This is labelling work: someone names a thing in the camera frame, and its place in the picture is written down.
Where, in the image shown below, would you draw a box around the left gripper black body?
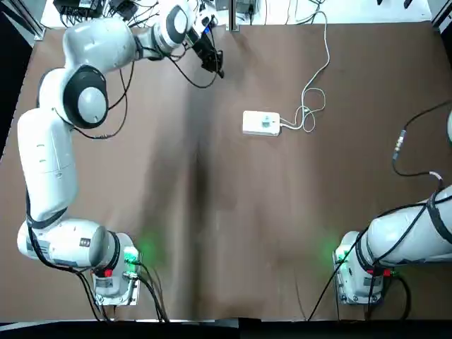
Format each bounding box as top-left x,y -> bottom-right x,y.
186,28 -> 218,70

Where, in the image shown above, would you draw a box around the white power strip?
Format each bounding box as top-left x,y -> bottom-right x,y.
242,110 -> 283,138

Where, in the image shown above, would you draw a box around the thin white charger cable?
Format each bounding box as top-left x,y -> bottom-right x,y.
271,87 -> 326,135

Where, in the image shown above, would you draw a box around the black power adapter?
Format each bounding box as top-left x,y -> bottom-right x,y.
109,0 -> 138,20

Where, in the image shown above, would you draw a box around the aluminium profile post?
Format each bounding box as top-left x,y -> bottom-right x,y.
227,0 -> 240,32

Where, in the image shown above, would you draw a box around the grey power strip cable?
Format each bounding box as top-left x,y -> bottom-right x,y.
280,10 -> 332,132

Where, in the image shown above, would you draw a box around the black network switch box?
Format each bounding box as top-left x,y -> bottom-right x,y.
52,0 -> 105,19

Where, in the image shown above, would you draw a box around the aluminium frame rail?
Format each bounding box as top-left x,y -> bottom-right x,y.
20,10 -> 47,40
430,5 -> 452,36

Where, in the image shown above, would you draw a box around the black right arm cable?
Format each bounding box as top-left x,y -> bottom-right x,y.
307,100 -> 452,321

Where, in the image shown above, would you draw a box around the black left base cables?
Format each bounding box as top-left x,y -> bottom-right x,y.
86,260 -> 171,323

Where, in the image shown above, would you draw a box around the black base cables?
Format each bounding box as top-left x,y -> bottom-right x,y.
86,260 -> 171,323
363,270 -> 412,321

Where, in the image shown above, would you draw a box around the black right base cables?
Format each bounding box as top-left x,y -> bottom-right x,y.
363,270 -> 412,321

